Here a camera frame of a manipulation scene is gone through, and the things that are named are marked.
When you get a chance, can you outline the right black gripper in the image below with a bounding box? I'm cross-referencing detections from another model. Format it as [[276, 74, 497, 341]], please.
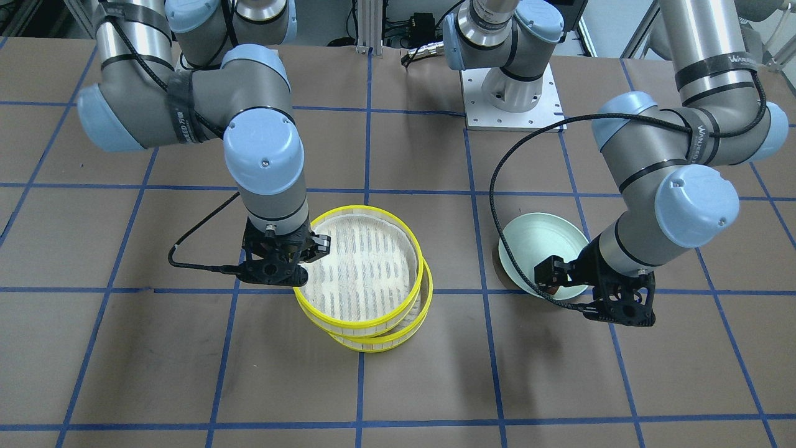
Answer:
[[239, 218, 331, 287]]

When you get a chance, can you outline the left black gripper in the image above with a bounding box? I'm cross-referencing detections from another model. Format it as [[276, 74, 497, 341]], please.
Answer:
[[535, 238, 656, 328]]

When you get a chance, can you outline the yellow steamer layer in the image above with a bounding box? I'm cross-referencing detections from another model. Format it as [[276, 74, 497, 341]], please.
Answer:
[[295, 205, 425, 337], [330, 263, 434, 353]]

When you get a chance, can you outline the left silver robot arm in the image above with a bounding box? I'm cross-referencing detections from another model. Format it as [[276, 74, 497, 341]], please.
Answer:
[[494, 1, 789, 328]]

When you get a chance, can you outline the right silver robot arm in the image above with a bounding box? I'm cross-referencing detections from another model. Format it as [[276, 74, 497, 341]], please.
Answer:
[[77, 1, 330, 287]]

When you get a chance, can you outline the light green plate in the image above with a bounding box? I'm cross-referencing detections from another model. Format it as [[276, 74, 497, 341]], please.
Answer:
[[498, 213, 589, 301]]

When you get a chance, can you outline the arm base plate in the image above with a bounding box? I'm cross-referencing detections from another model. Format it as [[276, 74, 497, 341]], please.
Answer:
[[460, 65, 563, 131]]

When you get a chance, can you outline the aluminium frame post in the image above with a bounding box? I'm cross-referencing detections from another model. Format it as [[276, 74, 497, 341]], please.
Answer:
[[355, 0, 384, 58]]

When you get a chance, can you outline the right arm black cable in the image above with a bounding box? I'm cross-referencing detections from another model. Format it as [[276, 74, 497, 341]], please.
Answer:
[[99, 0, 249, 274]]

